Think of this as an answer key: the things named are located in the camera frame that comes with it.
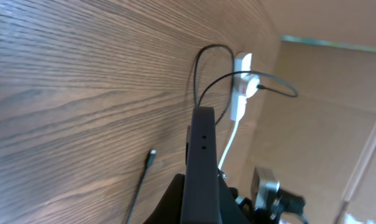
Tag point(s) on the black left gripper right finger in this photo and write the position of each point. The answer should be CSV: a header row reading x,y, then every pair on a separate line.
x,y
228,207

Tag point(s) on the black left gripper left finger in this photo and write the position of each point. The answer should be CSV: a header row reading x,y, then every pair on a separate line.
x,y
168,210

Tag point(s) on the Galaxy smartphone blue screen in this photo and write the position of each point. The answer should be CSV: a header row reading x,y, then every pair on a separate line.
x,y
200,202

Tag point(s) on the white power strip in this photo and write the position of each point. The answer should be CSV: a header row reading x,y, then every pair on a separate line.
x,y
242,62

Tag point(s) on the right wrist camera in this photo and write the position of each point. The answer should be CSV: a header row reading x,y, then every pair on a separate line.
x,y
270,199

